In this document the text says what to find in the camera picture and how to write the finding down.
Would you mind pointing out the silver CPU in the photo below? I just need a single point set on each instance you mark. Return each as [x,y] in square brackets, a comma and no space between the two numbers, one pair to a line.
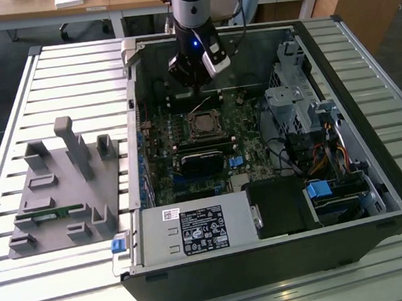
[207,123]

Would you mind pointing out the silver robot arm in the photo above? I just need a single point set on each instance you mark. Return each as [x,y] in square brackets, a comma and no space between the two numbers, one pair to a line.
[192,5]

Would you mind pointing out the RAM slot with white clips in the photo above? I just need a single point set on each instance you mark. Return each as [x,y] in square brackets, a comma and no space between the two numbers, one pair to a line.
[181,95]
[229,149]
[182,101]
[204,146]

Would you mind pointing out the CPU socket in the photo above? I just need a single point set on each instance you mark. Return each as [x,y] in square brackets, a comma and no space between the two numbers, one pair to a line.
[207,138]

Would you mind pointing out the blue plastic connector cover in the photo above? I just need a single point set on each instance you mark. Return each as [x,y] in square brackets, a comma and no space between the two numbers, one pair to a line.
[235,161]

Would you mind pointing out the green motherboard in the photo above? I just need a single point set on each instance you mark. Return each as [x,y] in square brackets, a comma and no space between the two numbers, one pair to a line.
[249,135]

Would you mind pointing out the black graphics card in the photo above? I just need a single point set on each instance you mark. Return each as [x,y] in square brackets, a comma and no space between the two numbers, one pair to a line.
[202,162]

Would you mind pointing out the silver metal drive cage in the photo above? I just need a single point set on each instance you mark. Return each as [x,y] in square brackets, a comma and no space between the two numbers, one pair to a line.
[284,108]

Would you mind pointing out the silver finned heat sink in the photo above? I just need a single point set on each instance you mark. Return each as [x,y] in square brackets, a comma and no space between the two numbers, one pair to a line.
[240,182]

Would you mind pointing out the black plastic shroud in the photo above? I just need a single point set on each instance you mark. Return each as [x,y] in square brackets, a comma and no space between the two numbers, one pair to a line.
[277,207]

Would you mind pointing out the silver power supply with label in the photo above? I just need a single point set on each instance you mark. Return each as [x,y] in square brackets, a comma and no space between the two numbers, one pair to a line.
[155,233]

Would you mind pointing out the grey parts rack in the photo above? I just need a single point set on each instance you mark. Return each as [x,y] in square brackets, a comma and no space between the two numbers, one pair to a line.
[66,192]

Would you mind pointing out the blue disk carrier latch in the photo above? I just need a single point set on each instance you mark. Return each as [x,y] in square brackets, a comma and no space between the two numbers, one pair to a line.
[319,190]

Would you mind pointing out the green RAM stick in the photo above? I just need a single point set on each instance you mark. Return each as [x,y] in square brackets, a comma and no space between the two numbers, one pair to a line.
[61,211]

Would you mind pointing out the blue case latch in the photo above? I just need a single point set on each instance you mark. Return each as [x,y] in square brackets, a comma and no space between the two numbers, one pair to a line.
[118,246]

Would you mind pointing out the black and silver PC case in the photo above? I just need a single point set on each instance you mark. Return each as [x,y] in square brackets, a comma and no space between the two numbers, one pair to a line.
[234,279]

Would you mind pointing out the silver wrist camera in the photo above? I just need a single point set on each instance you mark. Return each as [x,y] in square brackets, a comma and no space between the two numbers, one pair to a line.
[217,61]

